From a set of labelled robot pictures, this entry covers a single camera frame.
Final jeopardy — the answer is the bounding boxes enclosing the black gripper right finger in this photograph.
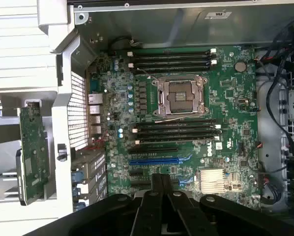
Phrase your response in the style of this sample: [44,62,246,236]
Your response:
[161,174,294,236]

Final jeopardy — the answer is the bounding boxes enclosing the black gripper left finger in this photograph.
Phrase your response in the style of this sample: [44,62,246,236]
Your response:
[24,173,165,236]

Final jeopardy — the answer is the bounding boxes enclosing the green graphics card black cooler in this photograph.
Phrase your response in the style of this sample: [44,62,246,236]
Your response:
[15,104,51,207]

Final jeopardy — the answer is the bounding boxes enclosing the silver finned heat sink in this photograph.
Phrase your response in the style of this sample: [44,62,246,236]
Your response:
[200,169,226,195]

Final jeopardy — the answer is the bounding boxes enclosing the blue expansion slot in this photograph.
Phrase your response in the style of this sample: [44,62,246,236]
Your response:
[129,154,193,166]

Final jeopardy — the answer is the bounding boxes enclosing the RAM slot white clips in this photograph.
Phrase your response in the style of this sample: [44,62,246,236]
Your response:
[132,124,222,131]
[134,136,222,145]
[128,59,217,67]
[127,48,216,56]

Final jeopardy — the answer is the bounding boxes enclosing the RAM slot black clips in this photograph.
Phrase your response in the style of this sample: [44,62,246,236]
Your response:
[132,55,211,61]
[132,66,211,73]
[137,118,218,125]
[137,130,223,137]

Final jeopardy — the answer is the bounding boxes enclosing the green motherboard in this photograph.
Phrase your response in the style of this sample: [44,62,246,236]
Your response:
[88,45,262,209]

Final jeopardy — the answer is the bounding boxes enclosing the CPU socket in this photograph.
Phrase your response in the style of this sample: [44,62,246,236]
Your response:
[151,75,210,118]

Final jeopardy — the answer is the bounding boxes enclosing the metal socket cover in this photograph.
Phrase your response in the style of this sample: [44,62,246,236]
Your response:
[156,76,206,116]

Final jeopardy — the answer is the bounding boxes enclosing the black grey PC case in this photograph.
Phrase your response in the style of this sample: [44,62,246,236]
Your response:
[37,0,294,222]

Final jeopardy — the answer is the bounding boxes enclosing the white label sticker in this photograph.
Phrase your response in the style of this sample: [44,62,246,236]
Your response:
[205,11,233,20]

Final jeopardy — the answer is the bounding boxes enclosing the wire locking lever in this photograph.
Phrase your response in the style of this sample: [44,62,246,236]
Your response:
[154,116,188,123]
[136,68,159,81]

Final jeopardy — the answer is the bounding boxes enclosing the thin black cable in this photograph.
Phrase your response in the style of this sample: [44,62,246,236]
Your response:
[266,17,294,153]

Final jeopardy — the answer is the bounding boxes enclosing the thick black looped cable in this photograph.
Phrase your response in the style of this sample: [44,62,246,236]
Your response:
[110,35,143,50]

